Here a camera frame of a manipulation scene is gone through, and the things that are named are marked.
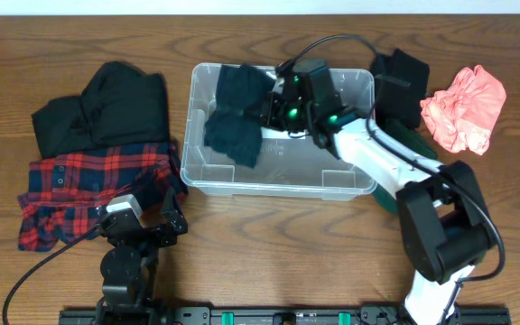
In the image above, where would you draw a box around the red navy plaid shirt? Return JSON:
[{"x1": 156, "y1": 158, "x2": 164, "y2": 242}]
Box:
[{"x1": 18, "y1": 143, "x2": 188, "y2": 252}]

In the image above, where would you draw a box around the dark navy cloth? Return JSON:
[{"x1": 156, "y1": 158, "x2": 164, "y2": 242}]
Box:
[{"x1": 204, "y1": 64, "x2": 275, "y2": 168}]

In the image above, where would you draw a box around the black cloth with tape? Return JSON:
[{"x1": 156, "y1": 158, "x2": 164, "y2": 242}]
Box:
[{"x1": 370, "y1": 49, "x2": 430, "y2": 130}]

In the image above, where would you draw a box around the dark green cloth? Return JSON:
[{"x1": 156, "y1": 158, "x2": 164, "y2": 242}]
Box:
[{"x1": 372, "y1": 118, "x2": 438, "y2": 214}]

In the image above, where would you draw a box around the black hooded sweatshirt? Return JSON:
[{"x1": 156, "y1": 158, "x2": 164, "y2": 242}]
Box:
[{"x1": 32, "y1": 61, "x2": 171, "y2": 159}]

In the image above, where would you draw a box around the pink cloth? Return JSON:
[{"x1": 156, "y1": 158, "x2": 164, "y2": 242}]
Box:
[{"x1": 420, "y1": 65, "x2": 506, "y2": 155}]

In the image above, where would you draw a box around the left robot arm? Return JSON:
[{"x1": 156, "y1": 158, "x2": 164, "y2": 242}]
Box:
[{"x1": 91, "y1": 190, "x2": 188, "y2": 325}]

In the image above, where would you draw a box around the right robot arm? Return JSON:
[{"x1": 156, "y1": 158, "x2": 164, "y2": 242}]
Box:
[{"x1": 260, "y1": 58, "x2": 506, "y2": 324}]

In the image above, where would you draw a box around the white label in bin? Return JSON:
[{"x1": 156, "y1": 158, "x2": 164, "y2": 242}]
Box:
[{"x1": 261, "y1": 127, "x2": 306, "y2": 140}]

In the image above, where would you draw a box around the clear plastic storage bin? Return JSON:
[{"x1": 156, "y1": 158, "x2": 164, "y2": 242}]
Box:
[{"x1": 181, "y1": 62, "x2": 376, "y2": 201}]

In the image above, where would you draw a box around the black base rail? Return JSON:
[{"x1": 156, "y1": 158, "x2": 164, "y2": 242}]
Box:
[{"x1": 58, "y1": 305, "x2": 513, "y2": 325}]

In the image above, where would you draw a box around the left black cable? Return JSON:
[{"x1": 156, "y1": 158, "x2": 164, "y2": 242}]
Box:
[{"x1": 1, "y1": 224, "x2": 103, "y2": 325}]

